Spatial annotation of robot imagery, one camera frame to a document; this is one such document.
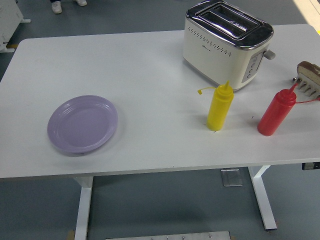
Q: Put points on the purple round plate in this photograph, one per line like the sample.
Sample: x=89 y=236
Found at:
x=82 y=123

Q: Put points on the cream and chrome toaster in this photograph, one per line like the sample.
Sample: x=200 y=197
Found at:
x=212 y=57

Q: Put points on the slice of bread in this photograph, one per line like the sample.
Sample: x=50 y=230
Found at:
x=308 y=71

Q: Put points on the small silver floor plate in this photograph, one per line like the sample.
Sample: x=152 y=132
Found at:
x=231 y=178

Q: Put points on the long silver metal plate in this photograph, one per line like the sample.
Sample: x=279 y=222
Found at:
x=167 y=236

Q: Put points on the white machine housing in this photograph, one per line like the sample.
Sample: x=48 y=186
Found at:
x=10 y=22

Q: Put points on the yellow squeeze bottle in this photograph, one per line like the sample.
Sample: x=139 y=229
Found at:
x=218 y=110

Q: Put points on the white table leg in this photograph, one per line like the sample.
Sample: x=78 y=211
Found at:
x=262 y=200
x=83 y=205

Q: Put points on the red squeeze bottle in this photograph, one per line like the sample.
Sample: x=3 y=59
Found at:
x=275 y=115

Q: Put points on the person's foot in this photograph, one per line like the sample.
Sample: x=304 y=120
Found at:
x=57 y=7
x=81 y=2

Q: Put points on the brown floor tape piece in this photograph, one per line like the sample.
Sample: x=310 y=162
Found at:
x=71 y=235

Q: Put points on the silver metal toast rack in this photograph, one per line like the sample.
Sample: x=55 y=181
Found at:
x=310 y=88

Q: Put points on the black table control box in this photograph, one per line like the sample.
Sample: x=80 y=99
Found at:
x=311 y=166

